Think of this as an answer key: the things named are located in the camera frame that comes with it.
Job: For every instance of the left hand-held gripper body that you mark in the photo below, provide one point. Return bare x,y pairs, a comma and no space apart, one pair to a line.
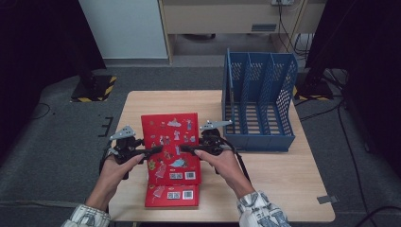
124,148

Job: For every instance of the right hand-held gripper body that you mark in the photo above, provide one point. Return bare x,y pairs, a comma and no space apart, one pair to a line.
214,142

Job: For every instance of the red illustrated book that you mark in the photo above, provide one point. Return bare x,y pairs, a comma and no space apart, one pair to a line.
170,126
151,201

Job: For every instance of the blue plastic file rack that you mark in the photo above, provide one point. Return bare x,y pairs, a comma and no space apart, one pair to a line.
252,145

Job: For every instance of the person's right hand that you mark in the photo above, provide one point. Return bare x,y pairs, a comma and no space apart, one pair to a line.
225,168

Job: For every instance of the person's left hand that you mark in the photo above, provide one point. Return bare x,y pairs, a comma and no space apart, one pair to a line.
110,179

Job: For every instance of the black yellow striped stand base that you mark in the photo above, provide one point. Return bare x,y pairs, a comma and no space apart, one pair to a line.
315,90
94,90

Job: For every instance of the white panel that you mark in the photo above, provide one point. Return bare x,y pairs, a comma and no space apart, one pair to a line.
126,28

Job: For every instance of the beige cabinet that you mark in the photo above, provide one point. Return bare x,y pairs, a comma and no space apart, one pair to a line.
220,19

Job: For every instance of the grey tape piece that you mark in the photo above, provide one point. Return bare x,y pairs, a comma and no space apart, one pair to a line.
327,199

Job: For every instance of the white power strip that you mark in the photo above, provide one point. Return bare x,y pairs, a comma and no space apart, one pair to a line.
282,2

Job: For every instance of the dark curtain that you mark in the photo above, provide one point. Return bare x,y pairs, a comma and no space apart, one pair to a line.
372,47

